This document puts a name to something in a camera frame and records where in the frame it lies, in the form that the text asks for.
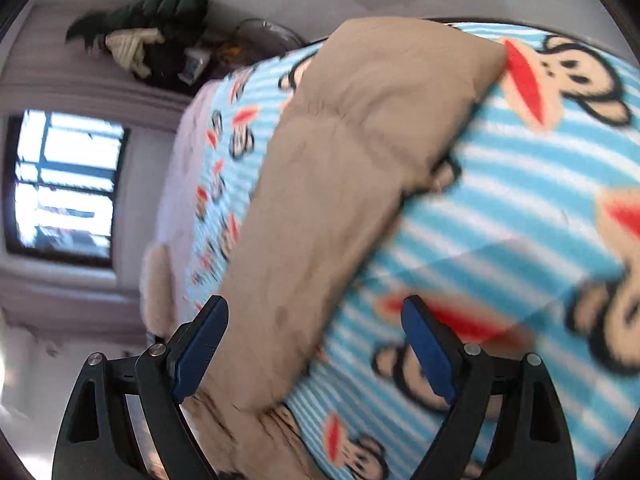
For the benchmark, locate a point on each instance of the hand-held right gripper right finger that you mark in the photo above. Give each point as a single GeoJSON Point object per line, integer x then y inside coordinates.
{"type": "Point", "coordinates": [425, 345]}

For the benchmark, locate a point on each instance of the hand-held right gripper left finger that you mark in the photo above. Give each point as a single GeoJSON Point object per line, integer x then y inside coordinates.
{"type": "Point", "coordinates": [200, 345]}

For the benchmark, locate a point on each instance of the beige down jacket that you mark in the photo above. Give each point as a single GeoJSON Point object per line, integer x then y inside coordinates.
{"type": "Point", "coordinates": [325, 185]}

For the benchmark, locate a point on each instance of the beige fluffy pillow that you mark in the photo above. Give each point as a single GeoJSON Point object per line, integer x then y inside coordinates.
{"type": "Point", "coordinates": [157, 290]}

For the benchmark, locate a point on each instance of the striped monkey print blanket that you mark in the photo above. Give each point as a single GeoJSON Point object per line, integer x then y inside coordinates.
{"type": "Point", "coordinates": [500, 220]}

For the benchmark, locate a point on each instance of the pale lavender bed sheet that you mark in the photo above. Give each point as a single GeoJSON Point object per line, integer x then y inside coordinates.
{"type": "Point", "coordinates": [185, 160]}

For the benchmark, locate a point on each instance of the dark framed window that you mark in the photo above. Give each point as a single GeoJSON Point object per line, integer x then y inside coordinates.
{"type": "Point", "coordinates": [65, 185]}

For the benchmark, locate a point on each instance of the cream knitted cloth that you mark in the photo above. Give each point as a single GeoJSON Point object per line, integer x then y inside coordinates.
{"type": "Point", "coordinates": [132, 45]}

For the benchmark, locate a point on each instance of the clear plastic container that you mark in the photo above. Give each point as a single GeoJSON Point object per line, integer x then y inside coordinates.
{"type": "Point", "coordinates": [265, 40]}

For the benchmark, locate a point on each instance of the dark green puffer jacket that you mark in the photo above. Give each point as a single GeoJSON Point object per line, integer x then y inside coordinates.
{"type": "Point", "coordinates": [160, 10]}

